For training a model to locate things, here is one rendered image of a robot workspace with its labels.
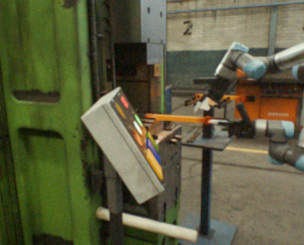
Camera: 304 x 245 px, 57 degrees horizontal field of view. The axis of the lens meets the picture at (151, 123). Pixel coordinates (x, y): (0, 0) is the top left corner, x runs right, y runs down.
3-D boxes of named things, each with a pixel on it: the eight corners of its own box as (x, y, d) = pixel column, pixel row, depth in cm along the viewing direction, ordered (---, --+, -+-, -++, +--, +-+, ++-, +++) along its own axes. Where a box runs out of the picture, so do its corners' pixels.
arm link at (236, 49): (243, 46, 115) (230, 39, 121) (229, 69, 119) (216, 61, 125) (254, 51, 120) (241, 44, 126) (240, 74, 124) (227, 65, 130)
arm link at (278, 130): (292, 143, 117) (294, 123, 115) (264, 140, 122) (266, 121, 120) (291, 138, 124) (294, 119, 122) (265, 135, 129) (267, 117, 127)
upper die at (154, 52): (162, 63, 145) (162, 44, 143) (147, 64, 127) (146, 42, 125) (95, 63, 161) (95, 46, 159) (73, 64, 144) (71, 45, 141)
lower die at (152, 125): (163, 129, 153) (163, 114, 151) (148, 138, 135) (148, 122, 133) (99, 122, 170) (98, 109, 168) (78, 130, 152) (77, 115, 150)
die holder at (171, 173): (181, 193, 174) (181, 124, 164) (158, 227, 140) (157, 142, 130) (105, 179, 196) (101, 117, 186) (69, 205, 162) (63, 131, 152)
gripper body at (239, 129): (226, 138, 129) (254, 140, 124) (227, 119, 126) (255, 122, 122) (229, 133, 135) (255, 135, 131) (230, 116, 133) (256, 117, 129)
